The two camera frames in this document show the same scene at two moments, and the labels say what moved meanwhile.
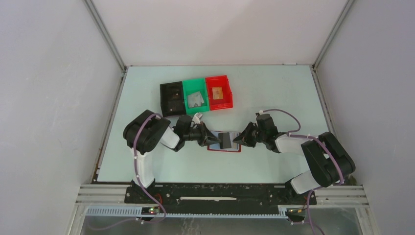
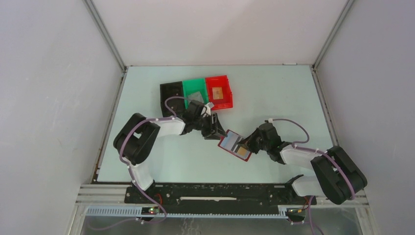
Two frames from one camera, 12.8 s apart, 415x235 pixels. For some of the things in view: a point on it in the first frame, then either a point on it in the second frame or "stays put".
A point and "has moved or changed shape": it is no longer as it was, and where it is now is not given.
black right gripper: (245, 136) → (250, 139)
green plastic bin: (195, 96) stays put
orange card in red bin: (217, 93) stays put
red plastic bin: (219, 81) stays put
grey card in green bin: (195, 100) stays put
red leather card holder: (227, 144) has moved or changed shape
